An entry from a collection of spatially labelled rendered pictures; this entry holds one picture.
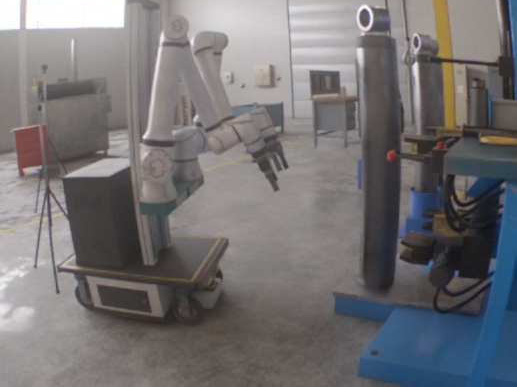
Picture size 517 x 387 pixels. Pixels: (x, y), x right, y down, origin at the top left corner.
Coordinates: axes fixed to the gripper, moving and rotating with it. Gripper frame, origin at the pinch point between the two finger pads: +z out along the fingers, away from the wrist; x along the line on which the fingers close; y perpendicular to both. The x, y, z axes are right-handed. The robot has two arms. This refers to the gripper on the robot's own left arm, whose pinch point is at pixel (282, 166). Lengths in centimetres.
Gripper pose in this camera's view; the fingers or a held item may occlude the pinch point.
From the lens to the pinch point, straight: 239.5
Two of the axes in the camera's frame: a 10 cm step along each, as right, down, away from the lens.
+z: 4.0, 9.2, -0.3
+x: 2.8, -0.9, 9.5
